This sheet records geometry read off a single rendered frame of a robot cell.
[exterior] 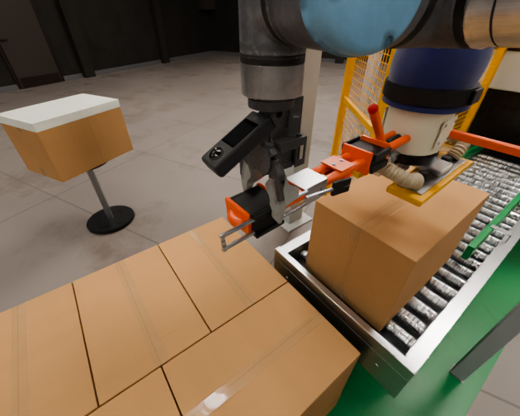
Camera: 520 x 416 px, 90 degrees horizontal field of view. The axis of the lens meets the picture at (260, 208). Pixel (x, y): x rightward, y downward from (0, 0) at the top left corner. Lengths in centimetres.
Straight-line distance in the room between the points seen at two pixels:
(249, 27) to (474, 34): 23
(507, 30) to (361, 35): 12
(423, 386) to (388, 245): 104
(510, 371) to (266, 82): 199
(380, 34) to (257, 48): 15
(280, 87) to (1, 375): 129
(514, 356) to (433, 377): 52
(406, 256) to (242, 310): 66
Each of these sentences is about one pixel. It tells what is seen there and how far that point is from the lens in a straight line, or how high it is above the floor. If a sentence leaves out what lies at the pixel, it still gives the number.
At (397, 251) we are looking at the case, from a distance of 92.
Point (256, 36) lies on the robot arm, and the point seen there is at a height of 151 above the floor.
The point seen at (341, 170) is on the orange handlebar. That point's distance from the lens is 61.
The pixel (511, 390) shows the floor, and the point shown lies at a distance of 206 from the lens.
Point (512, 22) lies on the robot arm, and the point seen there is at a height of 153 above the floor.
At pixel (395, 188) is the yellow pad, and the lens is 83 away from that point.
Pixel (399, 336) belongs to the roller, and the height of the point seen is 54.
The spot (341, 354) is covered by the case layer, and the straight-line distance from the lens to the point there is 112.
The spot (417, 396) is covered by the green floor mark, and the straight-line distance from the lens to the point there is 179.
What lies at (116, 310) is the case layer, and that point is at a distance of 131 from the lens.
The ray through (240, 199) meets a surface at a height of 126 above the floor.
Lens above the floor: 154
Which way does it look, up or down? 37 degrees down
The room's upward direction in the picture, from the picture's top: straight up
